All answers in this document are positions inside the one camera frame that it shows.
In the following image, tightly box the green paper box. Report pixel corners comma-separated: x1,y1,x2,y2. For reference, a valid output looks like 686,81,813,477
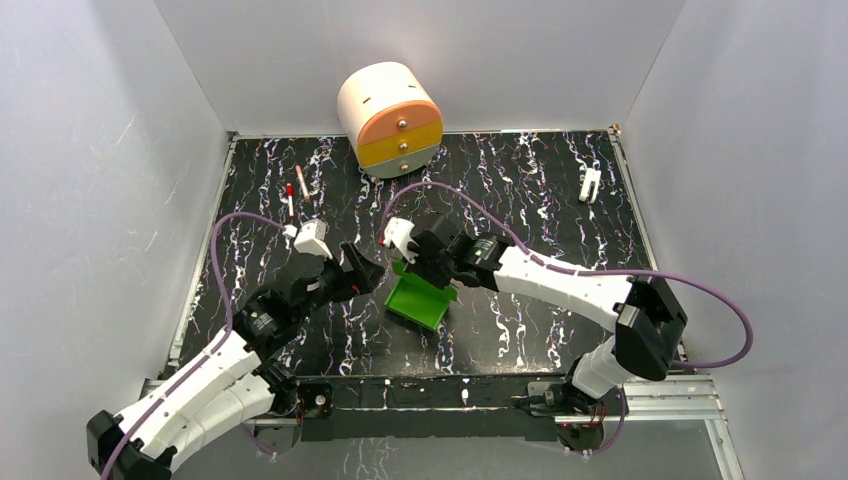
384,260,457,331

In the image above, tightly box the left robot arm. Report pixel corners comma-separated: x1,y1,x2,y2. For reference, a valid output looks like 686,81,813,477
86,243,385,479

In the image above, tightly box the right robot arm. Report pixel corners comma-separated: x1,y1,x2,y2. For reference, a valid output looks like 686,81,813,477
383,214,688,416

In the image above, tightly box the pink marker pen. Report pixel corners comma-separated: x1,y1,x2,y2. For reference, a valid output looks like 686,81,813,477
295,164,311,201

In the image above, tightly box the red capped marker pen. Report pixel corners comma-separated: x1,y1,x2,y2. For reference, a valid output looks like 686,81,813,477
285,183,295,222

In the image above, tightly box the round three-drawer storage cabinet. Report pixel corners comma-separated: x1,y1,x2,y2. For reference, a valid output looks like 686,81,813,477
337,62,444,179

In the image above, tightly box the small white plastic clip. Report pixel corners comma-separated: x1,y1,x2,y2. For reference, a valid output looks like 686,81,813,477
578,168,601,204

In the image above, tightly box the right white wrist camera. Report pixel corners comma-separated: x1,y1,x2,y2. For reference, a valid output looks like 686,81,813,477
383,217,417,263

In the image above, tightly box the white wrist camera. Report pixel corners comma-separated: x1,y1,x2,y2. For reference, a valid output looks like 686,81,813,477
283,219,333,259
383,217,417,263

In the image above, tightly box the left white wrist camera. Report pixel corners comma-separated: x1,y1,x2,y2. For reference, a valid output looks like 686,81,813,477
283,219,333,259

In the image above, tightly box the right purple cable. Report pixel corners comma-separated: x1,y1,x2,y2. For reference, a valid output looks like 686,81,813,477
378,180,755,456

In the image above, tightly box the purple cable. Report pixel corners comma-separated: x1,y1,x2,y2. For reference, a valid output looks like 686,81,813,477
378,180,755,456
99,211,299,480

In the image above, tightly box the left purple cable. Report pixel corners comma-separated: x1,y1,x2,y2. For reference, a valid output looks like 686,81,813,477
99,211,299,480

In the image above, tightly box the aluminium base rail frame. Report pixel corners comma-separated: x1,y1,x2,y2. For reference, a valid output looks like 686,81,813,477
140,372,743,479

